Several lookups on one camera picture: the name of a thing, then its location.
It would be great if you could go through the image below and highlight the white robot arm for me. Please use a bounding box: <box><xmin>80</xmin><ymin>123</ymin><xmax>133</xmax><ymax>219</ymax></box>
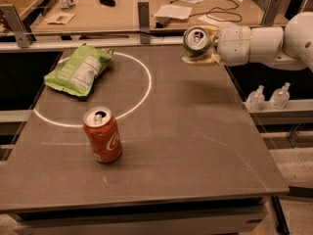
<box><xmin>183</xmin><ymin>12</ymin><xmax>313</xmax><ymax>71</ymax></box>

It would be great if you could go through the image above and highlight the left metal bracket post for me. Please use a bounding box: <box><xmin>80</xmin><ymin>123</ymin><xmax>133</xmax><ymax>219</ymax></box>
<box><xmin>0</xmin><ymin>4</ymin><xmax>32</xmax><ymax>48</ymax></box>

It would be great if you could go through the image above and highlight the green soda can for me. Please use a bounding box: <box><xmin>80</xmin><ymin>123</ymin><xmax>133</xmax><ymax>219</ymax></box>
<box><xmin>183</xmin><ymin>26</ymin><xmax>211</xmax><ymax>57</ymax></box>

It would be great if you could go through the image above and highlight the black computer mouse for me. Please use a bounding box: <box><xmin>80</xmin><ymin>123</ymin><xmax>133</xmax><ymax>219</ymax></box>
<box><xmin>99</xmin><ymin>0</ymin><xmax>115</xmax><ymax>7</ymax></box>

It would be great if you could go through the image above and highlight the middle metal bracket post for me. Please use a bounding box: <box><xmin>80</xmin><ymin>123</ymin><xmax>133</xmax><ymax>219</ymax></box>
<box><xmin>138</xmin><ymin>0</ymin><xmax>151</xmax><ymax>44</ymax></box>

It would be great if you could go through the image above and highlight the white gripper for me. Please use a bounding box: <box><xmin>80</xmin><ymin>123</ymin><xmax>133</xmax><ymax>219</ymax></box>
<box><xmin>182</xmin><ymin>25</ymin><xmax>251</xmax><ymax>66</ymax></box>

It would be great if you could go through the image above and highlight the clear sanitizer bottle right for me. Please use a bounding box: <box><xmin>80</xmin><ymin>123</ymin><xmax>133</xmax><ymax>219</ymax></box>
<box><xmin>269</xmin><ymin>82</ymin><xmax>291</xmax><ymax>109</ymax></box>

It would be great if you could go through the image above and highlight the small paper card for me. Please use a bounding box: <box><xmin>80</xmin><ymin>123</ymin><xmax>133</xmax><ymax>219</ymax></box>
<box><xmin>45</xmin><ymin>12</ymin><xmax>75</xmax><ymax>24</ymax></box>

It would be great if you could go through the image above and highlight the wooden desk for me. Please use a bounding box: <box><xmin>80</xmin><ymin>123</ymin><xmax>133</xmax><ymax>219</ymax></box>
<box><xmin>30</xmin><ymin>0</ymin><xmax>292</xmax><ymax>37</ymax></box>

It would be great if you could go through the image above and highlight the clear sanitizer bottle left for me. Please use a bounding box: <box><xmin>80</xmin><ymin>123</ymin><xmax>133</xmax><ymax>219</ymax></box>
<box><xmin>246</xmin><ymin>85</ymin><xmax>265</xmax><ymax>112</ymax></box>

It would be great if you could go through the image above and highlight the black cable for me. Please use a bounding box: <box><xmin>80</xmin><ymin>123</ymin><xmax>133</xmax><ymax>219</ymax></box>
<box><xmin>169</xmin><ymin>0</ymin><xmax>243</xmax><ymax>24</ymax></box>

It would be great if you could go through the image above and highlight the clear sanitizer bottle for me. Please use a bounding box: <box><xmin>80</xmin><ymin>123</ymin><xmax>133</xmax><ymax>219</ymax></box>
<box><xmin>269</xmin><ymin>82</ymin><xmax>291</xmax><ymax>109</ymax></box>
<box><xmin>246</xmin><ymin>85</ymin><xmax>265</xmax><ymax>112</ymax></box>

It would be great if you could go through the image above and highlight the right metal bracket post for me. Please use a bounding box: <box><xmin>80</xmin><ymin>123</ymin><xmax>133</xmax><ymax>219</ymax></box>
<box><xmin>261</xmin><ymin>0</ymin><xmax>282</xmax><ymax>26</ymax></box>

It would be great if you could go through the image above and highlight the white paper sheet centre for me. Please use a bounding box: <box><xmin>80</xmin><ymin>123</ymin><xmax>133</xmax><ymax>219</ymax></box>
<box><xmin>154</xmin><ymin>5</ymin><xmax>192</xmax><ymax>20</ymax></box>

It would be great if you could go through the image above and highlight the metal bracket post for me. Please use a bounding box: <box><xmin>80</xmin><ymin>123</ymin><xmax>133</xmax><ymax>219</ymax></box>
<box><xmin>0</xmin><ymin>4</ymin><xmax>32</xmax><ymax>48</ymax></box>
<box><xmin>138</xmin><ymin>0</ymin><xmax>151</xmax><ymax>44</ymax></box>
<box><xmin>261</xmin><ymin>0</ymin><xmax>282</xmax><ymax>26</ymax></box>

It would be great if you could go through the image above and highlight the red soda can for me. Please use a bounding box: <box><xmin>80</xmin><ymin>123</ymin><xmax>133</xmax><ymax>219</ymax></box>
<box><xmin>83</xmin><ymin>107</ymin><xmax>122</xmax><ymax>164</ymax></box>

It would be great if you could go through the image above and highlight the white paper sheet right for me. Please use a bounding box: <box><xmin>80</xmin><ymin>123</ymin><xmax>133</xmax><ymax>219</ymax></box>
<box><xmin>198</xmin><ymin>16</ymin><xmax>236</xmax><ymax>27</ymax></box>

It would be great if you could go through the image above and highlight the green chip bag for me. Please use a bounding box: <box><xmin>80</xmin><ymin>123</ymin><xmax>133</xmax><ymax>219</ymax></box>
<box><xmin>44</xmin><ymin>44</ymin><xmax>113</xmax><ymax>97</ymax></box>

